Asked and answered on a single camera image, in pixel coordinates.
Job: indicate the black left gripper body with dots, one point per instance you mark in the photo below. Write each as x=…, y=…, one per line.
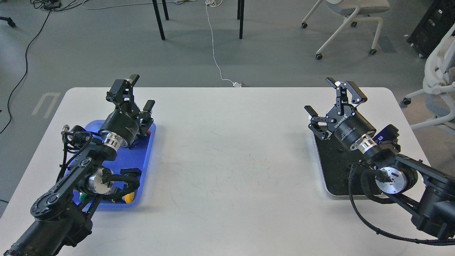
x=123, y=126

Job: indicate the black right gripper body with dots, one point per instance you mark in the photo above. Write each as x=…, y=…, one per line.
x=349, y=127

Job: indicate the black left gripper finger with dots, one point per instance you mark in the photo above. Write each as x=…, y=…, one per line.
x=147, y=110
x=121, y=92

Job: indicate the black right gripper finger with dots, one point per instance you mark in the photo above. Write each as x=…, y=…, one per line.
x=320, y=132
x=347, y=92

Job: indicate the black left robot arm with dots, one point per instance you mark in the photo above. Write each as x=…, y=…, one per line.
x=63, y=214

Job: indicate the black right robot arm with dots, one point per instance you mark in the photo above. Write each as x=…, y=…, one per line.
x=387, y=176

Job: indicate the blue plastic tray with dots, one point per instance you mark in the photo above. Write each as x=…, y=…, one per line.
x=135, y=157

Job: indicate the silver metal tray black inside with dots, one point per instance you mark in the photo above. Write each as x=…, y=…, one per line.
x=336, y=162

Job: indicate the yellow push button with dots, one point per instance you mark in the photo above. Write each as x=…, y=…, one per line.
x=128, y=198

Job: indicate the green push button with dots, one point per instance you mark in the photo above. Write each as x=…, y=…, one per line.
x=82, y=197

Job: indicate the white mesh office chair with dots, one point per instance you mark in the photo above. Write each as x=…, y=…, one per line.
x=438, y=81

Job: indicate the black table leg left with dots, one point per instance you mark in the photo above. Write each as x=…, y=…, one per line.
x=158, y=17

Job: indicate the black table leg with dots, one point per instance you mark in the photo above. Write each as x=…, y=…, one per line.
x=240, y=16
x=158, y=17

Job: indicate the black equipment case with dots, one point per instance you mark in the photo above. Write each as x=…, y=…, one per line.
x=436, y=22

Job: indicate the black table leg right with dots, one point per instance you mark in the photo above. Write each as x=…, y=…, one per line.
x=240, y=16

